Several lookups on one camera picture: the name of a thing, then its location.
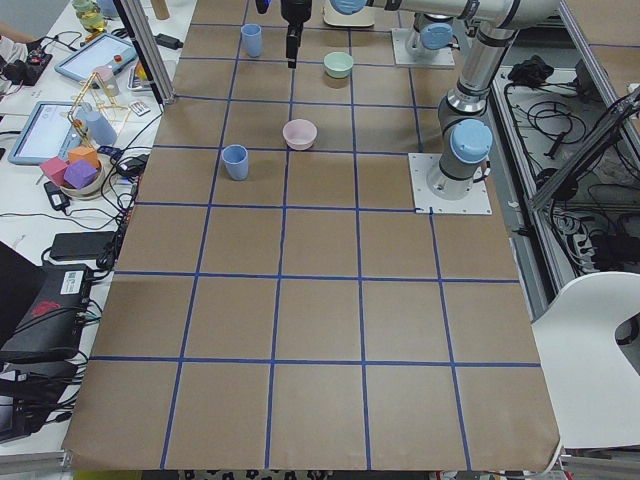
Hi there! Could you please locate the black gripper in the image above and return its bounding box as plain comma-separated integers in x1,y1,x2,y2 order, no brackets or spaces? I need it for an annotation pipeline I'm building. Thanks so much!
280,0,312,69

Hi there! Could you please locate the black electronics box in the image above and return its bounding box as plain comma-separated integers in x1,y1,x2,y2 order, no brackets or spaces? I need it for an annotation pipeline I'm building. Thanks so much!
1,244,91,364

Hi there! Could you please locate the teach pendant tablet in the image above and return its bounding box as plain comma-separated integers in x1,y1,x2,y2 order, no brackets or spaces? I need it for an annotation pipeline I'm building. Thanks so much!
8,101,81,165
54,33,137,82

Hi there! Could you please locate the upper teach pendant tablet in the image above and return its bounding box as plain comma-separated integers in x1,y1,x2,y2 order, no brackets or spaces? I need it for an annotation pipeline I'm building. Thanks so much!
54,33,137,82

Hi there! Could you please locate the lower teach pendant tablet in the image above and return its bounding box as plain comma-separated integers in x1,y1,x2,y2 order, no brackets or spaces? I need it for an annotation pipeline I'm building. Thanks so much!
8,101,81,165

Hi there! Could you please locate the green bowl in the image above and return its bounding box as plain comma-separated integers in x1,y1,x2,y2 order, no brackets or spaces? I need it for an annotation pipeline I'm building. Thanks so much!
323,51,354,79

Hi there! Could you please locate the bowl of coloured blocks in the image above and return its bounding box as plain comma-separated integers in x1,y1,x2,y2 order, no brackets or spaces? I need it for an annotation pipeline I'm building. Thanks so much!
40,146,106,200

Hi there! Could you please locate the white chair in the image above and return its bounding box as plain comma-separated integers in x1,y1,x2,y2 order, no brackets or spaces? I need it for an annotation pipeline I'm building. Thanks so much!
533,272,639,449

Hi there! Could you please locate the blue cup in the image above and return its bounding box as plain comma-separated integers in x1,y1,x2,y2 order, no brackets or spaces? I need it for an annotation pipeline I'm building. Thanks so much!
241,23,262,58
222,144,249,181

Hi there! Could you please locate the aluminium frame post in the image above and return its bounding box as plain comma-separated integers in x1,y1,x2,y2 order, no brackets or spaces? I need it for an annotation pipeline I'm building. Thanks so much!
114,0,176,106

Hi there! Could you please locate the pale pink cup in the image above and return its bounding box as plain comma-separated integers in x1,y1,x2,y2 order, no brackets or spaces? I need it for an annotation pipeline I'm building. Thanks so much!
93,65,117,92

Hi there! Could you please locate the gold wire rack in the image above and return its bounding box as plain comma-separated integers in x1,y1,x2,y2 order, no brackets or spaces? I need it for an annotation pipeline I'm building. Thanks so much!
67,73,131,146

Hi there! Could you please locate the pink bowl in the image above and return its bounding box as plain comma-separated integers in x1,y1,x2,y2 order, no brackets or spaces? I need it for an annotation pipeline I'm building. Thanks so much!
282,119,318,151

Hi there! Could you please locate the black power adapter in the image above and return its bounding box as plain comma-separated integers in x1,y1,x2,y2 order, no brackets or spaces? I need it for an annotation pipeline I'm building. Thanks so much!
49,231,114,261

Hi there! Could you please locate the black laptop charger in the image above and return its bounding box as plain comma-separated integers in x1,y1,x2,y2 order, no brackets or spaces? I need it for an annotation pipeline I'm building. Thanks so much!
154,33,183,50

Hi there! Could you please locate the cardboard tube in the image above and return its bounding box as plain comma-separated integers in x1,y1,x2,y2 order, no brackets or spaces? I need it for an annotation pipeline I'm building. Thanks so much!
151,0,170,21

